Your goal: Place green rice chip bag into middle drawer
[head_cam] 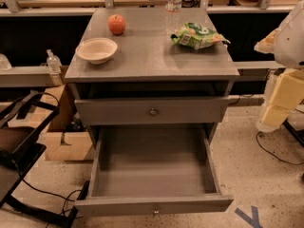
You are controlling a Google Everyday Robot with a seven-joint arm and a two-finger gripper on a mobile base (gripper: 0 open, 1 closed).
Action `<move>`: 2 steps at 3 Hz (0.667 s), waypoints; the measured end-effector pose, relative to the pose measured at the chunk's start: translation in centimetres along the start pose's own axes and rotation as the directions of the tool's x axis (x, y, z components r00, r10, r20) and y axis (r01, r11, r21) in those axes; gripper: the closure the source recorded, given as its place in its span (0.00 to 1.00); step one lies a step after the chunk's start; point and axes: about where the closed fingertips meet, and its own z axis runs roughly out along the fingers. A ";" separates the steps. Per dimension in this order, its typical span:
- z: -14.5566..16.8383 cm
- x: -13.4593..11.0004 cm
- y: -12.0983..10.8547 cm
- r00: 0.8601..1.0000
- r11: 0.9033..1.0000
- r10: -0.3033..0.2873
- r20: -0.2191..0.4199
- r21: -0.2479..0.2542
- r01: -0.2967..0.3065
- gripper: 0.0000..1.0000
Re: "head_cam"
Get red apple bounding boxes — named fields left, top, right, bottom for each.
left=107, top=14, right=125, bottom=35

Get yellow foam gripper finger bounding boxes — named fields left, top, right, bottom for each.
left=256, top=69, right=304, bottom=133
left=254, top=28, right=278, bottom=54

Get black cart frame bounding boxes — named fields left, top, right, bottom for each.
left=0, top=90, right=78, bottom=228

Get grey open bottom drawer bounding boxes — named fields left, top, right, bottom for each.
left=75, top=124, right=234, bottom=217

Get cardboard box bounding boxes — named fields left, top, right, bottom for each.
left=41, top=85, right=95, bottom=161

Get black floor cable right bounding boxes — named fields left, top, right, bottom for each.
left=255, top=130, right=304, bottom=167

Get clear plastic water bottle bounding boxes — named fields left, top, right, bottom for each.
left=165, top=0, right=182, bottom=34

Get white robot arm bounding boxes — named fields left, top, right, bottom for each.
left=254, top=0, right=304, bottom=133

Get black floor cable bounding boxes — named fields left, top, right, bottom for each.
left=255, top=130, right=304, bottom=167
left=12, top=160, right=84, bottom=228

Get cream paper bowl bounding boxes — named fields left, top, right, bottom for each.
left=75, top=38, right=118, bottom=65

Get green rice chip bag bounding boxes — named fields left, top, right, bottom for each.
left=170, top=22, right=230, bottom=50

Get grey middle drawer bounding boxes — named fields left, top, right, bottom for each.
left=75, top=97, right=228, bottom=125

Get black floor cable left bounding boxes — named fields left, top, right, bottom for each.
left=12, top=160, right=84, bottom=228

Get grey wooden drawer cabinet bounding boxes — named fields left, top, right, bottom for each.
left=66, top=8, right=238, bottom=137

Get blue tape floor mark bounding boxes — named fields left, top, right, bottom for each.
left=235, top=206, right=263, bottom=228

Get clear sanitizer pump bottle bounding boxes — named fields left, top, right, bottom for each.
left=47, top=49, right=63, bottom=86

